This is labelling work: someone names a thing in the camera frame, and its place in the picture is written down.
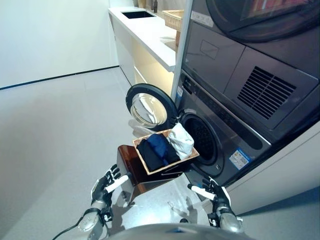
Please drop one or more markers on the rectangular wicker laundry basket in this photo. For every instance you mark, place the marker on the rectangular wicker laundry basket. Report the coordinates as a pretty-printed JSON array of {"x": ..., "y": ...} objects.
[{"x": 186, "y": 160}]

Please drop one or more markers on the round glass washer door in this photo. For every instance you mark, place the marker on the round glass washer door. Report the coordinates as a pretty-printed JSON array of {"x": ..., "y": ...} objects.
[{"x": 131, "y": 100}]

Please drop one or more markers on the glossy brown wooden stool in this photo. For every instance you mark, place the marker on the glossy brown wooden stool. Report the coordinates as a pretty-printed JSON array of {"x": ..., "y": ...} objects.
[{"x": 130, "y": 162}]

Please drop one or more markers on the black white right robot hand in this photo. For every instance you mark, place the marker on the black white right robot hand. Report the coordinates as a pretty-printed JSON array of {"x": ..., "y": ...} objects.
[{"x": 220, "y": 197}]

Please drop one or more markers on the white vertical panel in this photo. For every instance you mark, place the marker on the white vertical panel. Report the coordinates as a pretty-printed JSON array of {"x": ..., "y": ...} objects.
[{"x": 181, "y": 50}]

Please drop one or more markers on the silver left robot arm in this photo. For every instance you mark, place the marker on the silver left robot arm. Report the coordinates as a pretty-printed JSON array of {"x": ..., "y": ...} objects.
[{"x": 91, "y": 220}]

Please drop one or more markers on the white counter cabinet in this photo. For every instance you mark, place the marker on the white counter cabinet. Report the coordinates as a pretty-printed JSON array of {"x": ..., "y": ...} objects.
[{"x": 145, "y": 35}]

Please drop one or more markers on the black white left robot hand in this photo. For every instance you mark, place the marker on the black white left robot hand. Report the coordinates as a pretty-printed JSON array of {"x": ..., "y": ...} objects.
[{"x": 101, "y": 190}]

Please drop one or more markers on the small blue washer sticker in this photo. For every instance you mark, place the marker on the small blue washer sticker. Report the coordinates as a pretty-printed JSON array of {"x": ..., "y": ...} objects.
[{"x": 180, "y": 92}]

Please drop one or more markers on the grey stacked dryer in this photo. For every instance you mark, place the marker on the grey stacked dryer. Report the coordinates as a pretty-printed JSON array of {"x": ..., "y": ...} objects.
[{"x": 220, "y": 65}]

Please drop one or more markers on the grey robot torso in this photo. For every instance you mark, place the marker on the grey robot torso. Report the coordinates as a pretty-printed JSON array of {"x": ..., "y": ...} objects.
[{"x": 175, "y": 232}]

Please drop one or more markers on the grey front-loading washing machine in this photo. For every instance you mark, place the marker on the grey front-loading washing machine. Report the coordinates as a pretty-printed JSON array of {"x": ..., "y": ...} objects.
[{"x": 235, "y": 140}]

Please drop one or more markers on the white dryer sticker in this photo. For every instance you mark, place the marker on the white dryer sticker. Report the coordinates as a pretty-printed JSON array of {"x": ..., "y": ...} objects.
[{"x": 202, "y": 19}]

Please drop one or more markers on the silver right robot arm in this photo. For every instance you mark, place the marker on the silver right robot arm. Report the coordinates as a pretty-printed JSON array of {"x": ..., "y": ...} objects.
[{"x": 228, "y": 221}]

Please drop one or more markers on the dark round dryer door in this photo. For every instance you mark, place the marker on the dark round dryer door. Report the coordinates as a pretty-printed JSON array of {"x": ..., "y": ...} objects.
[{"x": 225, "y": 15}]

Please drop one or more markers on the dark blue garment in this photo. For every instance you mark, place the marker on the dark blue garment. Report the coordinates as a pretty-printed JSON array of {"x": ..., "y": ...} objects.
[{"x": 157, "y": 146}]

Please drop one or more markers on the large blue white appliance label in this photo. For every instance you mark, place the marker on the large blue white appliance label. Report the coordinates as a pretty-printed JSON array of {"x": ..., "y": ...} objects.
[{"x": 240, "y": 156}]

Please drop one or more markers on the black recessed sink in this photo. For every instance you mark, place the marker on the black recessed sink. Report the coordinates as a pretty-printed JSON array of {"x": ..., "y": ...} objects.
[{"x": 138, "y": 14}]

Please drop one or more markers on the light grey garment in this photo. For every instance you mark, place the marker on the light grey garment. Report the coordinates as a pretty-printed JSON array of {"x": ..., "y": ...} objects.
[{"x": 181, "y": 142}]

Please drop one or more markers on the shallow light wicker tray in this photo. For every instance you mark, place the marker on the shallow light wicker tray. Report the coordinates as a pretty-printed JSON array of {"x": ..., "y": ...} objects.
[{"x": 173, "y": 18}]

